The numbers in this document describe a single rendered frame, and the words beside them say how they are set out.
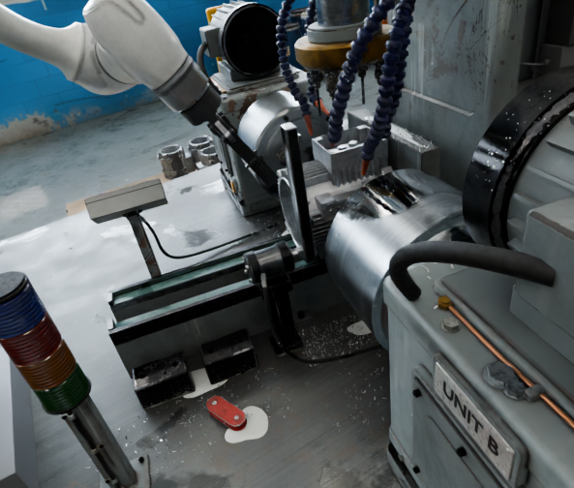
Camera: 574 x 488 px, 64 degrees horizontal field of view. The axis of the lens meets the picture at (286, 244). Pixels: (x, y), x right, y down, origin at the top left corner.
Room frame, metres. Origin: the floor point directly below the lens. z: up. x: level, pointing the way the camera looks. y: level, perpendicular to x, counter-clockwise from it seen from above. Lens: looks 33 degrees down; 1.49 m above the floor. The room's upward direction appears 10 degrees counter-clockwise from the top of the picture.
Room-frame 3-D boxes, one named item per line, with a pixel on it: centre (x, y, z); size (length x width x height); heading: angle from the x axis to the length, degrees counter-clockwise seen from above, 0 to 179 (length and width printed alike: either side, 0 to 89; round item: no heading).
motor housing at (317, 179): (0.85, -0.12, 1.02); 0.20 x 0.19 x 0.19; 103
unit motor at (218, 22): (1.46, 0.05, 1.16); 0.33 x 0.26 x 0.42; 14
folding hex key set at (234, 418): (0.53, 0.16, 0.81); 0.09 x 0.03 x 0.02; 46
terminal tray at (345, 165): (0.86, -0.16, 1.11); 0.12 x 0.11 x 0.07; 103
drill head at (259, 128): (1.20, -0.04, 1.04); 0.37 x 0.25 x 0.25; 14
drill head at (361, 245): (0.53, -0.21, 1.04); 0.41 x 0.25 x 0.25; 14
